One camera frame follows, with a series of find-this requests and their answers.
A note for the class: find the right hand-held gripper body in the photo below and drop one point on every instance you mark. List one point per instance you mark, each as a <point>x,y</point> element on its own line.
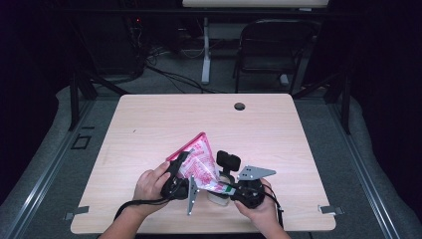
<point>250,194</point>

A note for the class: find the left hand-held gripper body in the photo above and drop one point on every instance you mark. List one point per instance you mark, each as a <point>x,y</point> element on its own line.
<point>175,189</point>

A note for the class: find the pink and white plastic bag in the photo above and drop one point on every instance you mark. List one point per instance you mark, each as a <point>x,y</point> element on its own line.
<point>202,159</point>

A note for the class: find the clear jar with black lid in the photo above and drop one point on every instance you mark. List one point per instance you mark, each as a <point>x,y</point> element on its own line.
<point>229,161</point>

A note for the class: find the person's right hand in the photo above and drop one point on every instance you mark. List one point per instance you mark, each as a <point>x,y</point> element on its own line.
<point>263,214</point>

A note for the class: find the person's left hand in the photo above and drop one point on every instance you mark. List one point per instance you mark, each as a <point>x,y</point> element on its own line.
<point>149,191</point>

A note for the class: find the white desk leg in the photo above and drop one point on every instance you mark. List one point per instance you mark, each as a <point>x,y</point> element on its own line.
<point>206,59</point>

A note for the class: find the black metal stand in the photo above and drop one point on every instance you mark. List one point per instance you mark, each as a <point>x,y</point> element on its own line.
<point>346,106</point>
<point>73,99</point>

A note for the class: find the dark computer tower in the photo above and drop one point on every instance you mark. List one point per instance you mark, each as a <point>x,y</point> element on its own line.
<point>112,46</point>

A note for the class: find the black folding chair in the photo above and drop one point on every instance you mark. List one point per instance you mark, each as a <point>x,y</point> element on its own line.
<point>275,33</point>

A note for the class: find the grey metal bracket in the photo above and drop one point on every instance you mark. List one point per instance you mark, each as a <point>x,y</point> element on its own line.
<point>78,211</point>
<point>330,209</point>

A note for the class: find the aluminium floor rail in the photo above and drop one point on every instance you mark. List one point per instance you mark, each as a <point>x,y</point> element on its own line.
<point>365,172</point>
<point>49,176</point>

